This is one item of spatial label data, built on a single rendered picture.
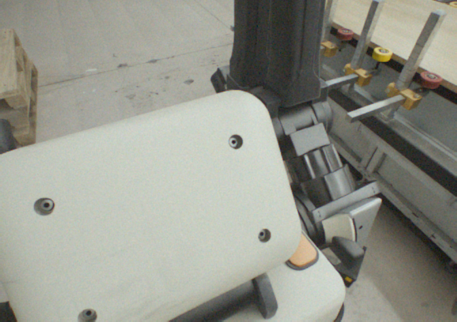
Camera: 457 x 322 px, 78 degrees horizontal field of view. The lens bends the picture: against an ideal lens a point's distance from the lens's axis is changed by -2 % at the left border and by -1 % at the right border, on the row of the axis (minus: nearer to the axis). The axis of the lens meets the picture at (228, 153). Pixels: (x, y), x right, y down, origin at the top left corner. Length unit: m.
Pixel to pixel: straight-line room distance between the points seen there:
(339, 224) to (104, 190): 0.27
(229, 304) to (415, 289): 1.64
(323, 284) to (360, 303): 1.40
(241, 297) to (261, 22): 0.35
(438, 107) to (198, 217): 1.45
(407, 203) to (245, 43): 1.60
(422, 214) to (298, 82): 1.60
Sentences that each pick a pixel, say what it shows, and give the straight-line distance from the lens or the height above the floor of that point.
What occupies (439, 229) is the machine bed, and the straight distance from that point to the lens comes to 1.90.
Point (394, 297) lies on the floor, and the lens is 1.78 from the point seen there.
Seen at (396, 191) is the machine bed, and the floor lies 0.17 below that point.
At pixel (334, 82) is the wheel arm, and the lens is 1.40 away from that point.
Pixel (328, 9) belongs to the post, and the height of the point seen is 1.02.
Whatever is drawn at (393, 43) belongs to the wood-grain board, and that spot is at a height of 0.90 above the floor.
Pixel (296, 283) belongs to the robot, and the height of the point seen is 1.24.
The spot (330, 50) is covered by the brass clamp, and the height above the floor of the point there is 0.85.
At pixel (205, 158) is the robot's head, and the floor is 1.37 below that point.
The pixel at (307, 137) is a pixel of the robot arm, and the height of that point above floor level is 1.26.
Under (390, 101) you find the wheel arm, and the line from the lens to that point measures 1.31.
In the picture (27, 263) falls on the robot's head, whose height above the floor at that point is 1.35.
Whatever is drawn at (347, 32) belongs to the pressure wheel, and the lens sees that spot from 1.70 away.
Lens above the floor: 1.51
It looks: 46 degrees down
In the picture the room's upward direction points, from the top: straight up
